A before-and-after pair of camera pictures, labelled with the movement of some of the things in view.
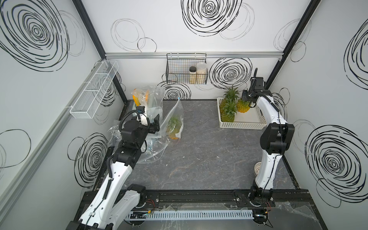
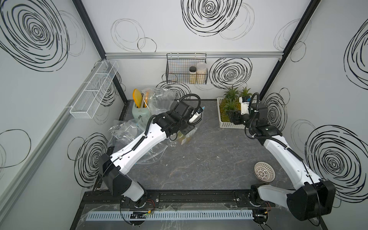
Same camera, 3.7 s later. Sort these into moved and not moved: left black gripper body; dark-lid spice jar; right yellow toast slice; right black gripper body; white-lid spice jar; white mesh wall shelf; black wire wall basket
Moved: right black gripper body; left black gripper body
Not moved: white mesh wall shelf; right yellow toast slice; dark-lid spice jar; white-lid spice jar; black wire wall basket
